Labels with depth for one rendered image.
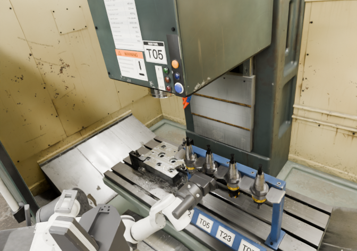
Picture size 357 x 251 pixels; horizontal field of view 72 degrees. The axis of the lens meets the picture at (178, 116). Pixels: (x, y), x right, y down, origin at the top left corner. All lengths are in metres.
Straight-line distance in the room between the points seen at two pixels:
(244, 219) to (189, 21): 0.93
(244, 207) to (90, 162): 1.25
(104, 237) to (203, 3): 0.68
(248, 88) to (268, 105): 0.15
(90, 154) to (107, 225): 1.79
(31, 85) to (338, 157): 2.10
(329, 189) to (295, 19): 1.12
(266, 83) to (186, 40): 0.76
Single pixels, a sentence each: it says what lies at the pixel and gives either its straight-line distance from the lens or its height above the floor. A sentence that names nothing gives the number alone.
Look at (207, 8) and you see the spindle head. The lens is 0.83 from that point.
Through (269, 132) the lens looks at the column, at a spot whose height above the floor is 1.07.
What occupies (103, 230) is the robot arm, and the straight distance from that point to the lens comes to 0.34.
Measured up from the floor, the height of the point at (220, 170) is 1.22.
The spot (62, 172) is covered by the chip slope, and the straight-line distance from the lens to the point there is 2.06.
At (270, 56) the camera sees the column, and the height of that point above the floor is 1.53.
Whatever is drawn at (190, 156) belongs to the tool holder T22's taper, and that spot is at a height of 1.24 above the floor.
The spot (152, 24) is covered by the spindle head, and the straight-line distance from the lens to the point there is 0.80.
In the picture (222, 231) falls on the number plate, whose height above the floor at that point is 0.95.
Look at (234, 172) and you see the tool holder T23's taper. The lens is 0.99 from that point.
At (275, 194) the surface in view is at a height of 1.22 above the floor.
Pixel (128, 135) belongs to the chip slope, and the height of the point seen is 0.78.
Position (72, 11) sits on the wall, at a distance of 2.03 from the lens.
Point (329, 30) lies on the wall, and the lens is 1.63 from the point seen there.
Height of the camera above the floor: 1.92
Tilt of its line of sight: 29 degrees down
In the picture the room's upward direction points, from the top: 9 degrees counter-clockwise
